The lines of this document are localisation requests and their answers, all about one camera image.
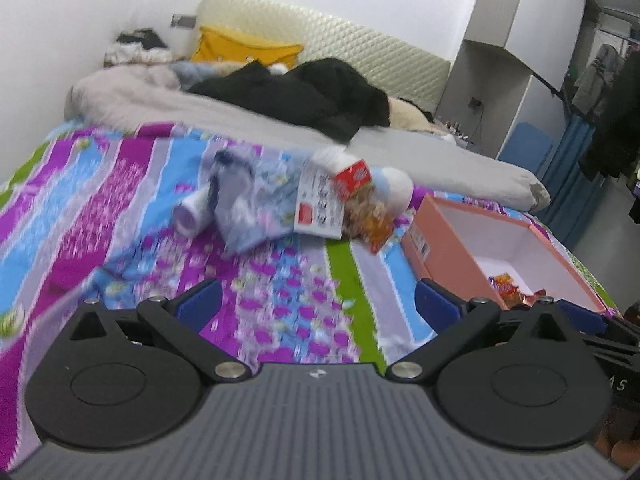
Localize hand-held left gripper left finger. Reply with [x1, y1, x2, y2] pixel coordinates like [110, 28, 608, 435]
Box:
[66, 278, 253, 386]

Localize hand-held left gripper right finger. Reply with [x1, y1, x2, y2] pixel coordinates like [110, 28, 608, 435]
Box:
[387, 277, 576, 386]

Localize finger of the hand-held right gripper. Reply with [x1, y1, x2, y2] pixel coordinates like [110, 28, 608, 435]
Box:
[556, 300, 640, 361]

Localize pink cardboard box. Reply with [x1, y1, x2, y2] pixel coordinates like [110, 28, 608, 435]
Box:
[400, 194, 608, 318]

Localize orange red snack packet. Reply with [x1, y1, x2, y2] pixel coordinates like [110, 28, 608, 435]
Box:
[487, 272, 523, 308]

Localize person's right hand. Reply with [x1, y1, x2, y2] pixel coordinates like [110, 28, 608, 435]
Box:
[607, 437, 640, 472]

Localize white tube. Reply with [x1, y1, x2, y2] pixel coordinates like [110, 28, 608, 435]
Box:
[173, 187, 213, 235]

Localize light blue floral plastic bag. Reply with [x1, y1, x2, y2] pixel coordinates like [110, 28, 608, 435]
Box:
[207, 146, 313, 256]

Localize clear snack bag red header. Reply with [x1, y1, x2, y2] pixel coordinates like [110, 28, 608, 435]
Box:
[332, 159, 396, 256]

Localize white round plush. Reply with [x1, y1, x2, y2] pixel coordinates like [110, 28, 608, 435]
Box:
[372, 167, 415, 216]

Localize blue curtain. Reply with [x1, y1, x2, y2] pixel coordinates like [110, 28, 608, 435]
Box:
[540, 112, 598, 248]

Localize colourful floral bed sheet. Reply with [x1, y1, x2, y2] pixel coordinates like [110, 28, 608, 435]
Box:
[0, 120, 621, 456]

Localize grey duvet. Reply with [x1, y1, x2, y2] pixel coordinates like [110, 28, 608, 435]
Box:
[65, 67, 551, 211]

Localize white snack bag red label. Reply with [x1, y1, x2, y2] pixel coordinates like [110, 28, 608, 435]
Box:
[293, 147, 351, 241]

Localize blue padded board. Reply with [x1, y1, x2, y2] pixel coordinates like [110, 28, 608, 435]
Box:
[497, 121, 555, 173]

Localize beige pillow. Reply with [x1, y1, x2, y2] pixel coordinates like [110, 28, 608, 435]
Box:
[387, 97, 436, 131]

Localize hanging black coat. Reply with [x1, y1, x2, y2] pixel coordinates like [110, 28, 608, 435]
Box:
[579, 50, 640, 181]

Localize light blue cloth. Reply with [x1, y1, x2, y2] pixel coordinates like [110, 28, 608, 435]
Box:
[170, 61, 226, 86]

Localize black jacket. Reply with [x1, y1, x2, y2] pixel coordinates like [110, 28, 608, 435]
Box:
[186, 58, 391, 143]

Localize hanging grey jacket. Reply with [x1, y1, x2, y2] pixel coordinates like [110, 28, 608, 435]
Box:
[572, 44, 623, 121]

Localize yellow pillow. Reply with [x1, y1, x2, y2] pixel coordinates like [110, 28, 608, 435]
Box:
[190, 25, 305, 67]

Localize pile of clothes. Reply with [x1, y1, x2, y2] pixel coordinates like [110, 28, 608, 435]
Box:
[103, 29, 173, 66]

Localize cream padded headboard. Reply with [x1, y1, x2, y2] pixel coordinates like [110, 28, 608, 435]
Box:
[194, 0, 452, 121]

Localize grey wardrobe cabinet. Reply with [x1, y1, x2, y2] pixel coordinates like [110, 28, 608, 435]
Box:
[435, 0, 588, 158]

